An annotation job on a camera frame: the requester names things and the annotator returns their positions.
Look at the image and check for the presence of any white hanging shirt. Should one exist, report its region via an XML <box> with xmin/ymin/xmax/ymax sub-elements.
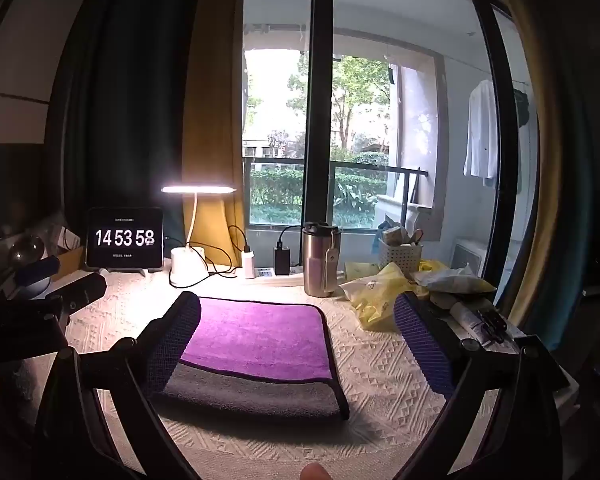
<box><xmin>462</xmin><ymin>79</ymin><xmax>501</xmax><ymax>180</ymax></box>

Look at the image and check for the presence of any white power strip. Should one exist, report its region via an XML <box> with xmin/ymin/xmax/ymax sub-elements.
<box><xmin>210</xmin><ymin>265</ymin><xmax>351</xmax><ymax>287</ymax></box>

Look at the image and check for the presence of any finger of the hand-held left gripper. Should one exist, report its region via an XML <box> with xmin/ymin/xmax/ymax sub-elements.
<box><xmin>44</xmin><ymin>272</ymin><xmax>108</xmax><ymax>307</ymax></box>
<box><xmin>15</xmin><ymin>256</ymin><xmax>61</xmax><ymax>282</ymax></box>

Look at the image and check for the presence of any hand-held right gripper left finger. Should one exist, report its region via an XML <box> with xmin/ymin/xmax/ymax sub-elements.
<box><xmin>34</xmin><ymin>290</ymin><xmax>203</xmax><ymax>480</ymax></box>

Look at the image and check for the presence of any person's right hand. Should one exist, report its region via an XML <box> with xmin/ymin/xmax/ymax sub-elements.
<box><xmin>299</xmin><ymin>462</ymin><xmax>331</xmax><ymax>480</ymax></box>

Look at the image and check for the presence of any dark hanging garment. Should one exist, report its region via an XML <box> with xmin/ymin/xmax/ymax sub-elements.
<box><xmin>512</xmin><ymin>87</ymin><xmax>531</xmax><ymax>122</ymax></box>

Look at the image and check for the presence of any black tablet with clock display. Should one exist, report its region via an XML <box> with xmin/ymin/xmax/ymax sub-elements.
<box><xmin>85</xmin><ymin>206</ymin><xmax>165</xmax><ymax>269</ymax></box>

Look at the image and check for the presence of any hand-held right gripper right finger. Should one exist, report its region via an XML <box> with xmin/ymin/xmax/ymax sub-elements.
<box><xmin>394</xmin><ymin>291</ymin><xmax>564</xmax><ymax>480</ymax></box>

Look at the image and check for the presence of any black balcony railing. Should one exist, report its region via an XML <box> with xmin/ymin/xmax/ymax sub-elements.
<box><xmin>243</xmin><ymin>157</ymin><xmax>433</xmax><ymax>227</ymax></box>

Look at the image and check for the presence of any white crumpled packet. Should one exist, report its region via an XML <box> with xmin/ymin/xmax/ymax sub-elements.
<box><xmin>412</xmin><ymin>265</ymin><xmax>497</xmax><ymax>295</ymax></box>

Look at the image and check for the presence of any purple and grey towel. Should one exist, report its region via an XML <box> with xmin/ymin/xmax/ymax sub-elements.
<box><xmin>152</xmin><ymin>296</ymin><xmax>351</xmax><ymax>421</ymax></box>

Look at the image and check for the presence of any white appliance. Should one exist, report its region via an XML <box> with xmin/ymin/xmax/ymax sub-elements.
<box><xmin>452</xmin><ymin>238</ymin><xmax>491</xmax><ymax>279</ymax></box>

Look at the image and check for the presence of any cardboard box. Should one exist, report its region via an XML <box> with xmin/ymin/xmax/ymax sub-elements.
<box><xmin>54</xmin><ymin>246</ymin><xmax>89</xmax><ymax>279</ymax></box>

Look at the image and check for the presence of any cream textured tablecloth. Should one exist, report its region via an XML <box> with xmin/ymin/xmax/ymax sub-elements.
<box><xmin>45</xmin><ymin>259</ymin><xmax>508</xmax><ymax>480</ymax></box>

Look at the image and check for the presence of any mustard yellow curtain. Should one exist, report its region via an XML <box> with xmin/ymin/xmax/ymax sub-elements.
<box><xmin>181</xmin><ymin>0</ymin><xmax>247</xmax><ymax>272</ymax></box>

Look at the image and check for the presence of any yellow plastic bag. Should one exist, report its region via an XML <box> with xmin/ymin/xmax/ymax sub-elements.
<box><xmin>338</xmin><ymin>260</ymin><xmax>450</xmax><ymax>332</ymax></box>

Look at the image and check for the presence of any white tube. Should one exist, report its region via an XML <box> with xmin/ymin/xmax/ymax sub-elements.
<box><xmin>449</xmin><ymin>301</ymin><xmax>496</xmax><ymax>347</ymax></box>

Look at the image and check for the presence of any white desk lamp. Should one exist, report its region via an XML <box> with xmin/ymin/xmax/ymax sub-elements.
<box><xmin>161</xmin><ymin>185</ymin><xmax>238</xmax><ymax>290</ymax></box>

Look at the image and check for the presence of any black charger cable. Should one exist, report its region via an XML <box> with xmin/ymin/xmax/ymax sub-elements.
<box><xmin>227</xmin><ymin>224</ymin><xmax>251</xmax><ymax>252</ymax></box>
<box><xmin>278</xmin><ymin>224</ymin><xmax>307</xmax><ymax>247</ymax></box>

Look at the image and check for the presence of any black charger plug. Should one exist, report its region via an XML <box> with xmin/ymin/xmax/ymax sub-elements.
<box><xmin>274</xmin><ymin>242</ymin><xmax>291</xmax><ymax>276</ymax></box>

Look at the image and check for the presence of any white perforated plastic basket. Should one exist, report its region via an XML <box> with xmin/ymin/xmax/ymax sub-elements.
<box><xmin>377</xmin><ymin>236</ymin><xmax>425</xmax><ymax>281</ymax></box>

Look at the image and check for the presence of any dark green curtain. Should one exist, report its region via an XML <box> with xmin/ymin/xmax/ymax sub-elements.
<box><xmin>50</xmin><ymin>0</ymin><xmax>203</xmax><ymax>263</ymax></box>

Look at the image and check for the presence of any stainless steel tumbler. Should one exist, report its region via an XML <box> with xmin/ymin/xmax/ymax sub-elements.
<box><xmin>301</xmin><ymin>221</ymin><xmax>342</xmax><ymax>298</ymax></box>

